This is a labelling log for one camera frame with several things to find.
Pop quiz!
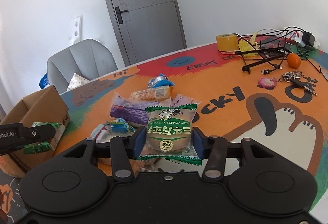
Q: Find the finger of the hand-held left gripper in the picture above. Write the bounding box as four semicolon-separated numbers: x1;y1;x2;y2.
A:
18;124;56;144

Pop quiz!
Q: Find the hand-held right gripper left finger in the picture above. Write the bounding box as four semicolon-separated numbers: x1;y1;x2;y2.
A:
61;127;147;181

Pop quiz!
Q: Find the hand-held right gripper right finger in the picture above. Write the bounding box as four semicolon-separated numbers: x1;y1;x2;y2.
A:
193;127;276;179

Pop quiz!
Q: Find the green snack packet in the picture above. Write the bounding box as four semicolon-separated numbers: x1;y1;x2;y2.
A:
23;122;61;155

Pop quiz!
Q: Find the brown cardboard box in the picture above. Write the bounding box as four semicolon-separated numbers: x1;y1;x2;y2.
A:
0;85;71;178

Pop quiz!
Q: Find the green bun packet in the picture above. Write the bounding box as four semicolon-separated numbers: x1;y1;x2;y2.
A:
136;102;203;166

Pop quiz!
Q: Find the purple snack packet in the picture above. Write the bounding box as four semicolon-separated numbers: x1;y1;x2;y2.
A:
110;94;149;127

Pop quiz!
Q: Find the orange snack packet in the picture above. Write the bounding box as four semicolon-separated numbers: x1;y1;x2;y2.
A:
129;86;173;103

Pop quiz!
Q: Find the teal snack packet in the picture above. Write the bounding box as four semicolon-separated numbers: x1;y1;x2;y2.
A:
104;118;136;133

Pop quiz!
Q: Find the printed cartoon table mat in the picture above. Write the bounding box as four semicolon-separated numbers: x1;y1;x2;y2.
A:
51;42;328;204

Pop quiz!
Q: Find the printed floor rug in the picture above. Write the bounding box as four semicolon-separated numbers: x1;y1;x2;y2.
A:
0;163;28;224

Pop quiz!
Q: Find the blue plastic bag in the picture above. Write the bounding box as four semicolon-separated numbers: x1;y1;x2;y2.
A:
39;73;50;90

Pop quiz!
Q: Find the white dotted cushion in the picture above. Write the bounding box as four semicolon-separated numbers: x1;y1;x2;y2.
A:
67;73;90;91

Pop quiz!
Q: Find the blue snack packet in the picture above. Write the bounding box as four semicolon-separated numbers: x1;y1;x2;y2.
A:
147;73;175;89

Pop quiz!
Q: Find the grey upholstered chair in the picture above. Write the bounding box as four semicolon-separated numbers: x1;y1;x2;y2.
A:
47;39;119;94

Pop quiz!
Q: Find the yellow tape roll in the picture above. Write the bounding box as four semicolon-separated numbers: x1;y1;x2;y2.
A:
216;33;239;52

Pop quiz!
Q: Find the yellow plastic bag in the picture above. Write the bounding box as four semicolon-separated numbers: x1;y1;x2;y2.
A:
238;32;259;57

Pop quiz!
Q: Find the black metal stand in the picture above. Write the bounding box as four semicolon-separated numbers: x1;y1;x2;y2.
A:
235;46;291;72

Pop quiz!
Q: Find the white board with holes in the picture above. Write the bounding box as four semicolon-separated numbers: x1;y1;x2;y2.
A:
70;16;83;45

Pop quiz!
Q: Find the bunch of keys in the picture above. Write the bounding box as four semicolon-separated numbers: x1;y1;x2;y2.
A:
278;70;318;96

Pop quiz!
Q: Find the orange tangerine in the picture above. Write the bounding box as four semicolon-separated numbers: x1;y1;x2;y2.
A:
287;53;301;69

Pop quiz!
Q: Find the white power strip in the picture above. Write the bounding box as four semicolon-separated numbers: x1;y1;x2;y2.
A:
283;27;321;49

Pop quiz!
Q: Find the black power adapter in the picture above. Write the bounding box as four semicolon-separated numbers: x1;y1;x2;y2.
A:
301;31;315;46

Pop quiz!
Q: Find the pink keychain charm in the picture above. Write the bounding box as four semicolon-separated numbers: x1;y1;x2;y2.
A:
257;77;278;90

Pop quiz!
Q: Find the black wire basket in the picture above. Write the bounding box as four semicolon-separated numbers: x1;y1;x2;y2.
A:
236;26;322;74

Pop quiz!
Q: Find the black door handle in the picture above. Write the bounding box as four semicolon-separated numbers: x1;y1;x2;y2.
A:
114;6;129;25

